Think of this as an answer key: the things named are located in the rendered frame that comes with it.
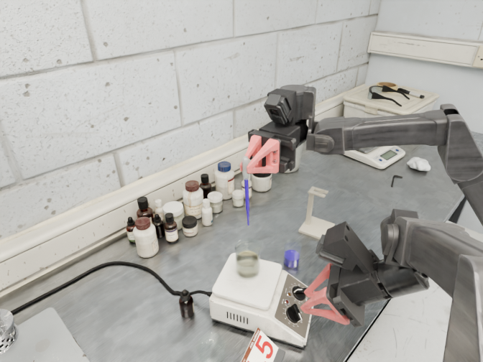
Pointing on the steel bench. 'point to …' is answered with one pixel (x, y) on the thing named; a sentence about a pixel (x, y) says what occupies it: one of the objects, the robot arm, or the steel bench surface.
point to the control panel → (291, 305)
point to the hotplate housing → (256, 317)
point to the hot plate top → (249, 298)
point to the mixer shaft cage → (7, 330)
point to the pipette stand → (313, 228)
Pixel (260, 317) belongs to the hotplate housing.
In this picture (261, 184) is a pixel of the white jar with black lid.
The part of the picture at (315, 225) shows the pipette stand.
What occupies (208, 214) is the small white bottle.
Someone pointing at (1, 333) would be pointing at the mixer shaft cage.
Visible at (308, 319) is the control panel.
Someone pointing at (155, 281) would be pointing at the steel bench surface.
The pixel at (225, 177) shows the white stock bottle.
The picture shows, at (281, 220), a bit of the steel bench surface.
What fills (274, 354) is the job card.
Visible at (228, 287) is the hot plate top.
